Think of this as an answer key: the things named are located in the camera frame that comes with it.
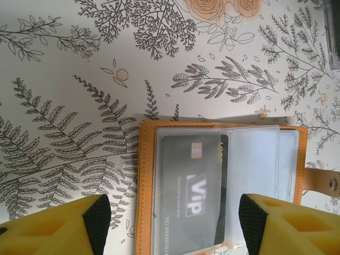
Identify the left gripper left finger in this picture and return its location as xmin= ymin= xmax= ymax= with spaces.
xmin=0 ymin=193 xmax=112 ymax=255

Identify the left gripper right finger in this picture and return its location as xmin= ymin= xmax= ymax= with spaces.
xmin=238 ymin=193 xmax=340 ymax=255

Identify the orange leather card holder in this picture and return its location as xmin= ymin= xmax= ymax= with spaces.
xmin=132 ymin=120 xmax=340 ymax=255

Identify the black VIP card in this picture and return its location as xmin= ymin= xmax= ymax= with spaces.
xmin=155 ymin=134 xmax=230 ymax=255

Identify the clear acrylic card stand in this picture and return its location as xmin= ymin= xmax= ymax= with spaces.
xmin=322 ymin=0 xmax=340 ymax=71

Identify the floral patterned table mat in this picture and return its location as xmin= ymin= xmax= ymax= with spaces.
xmin=0 ymin=0 xmax=340 ymax=255

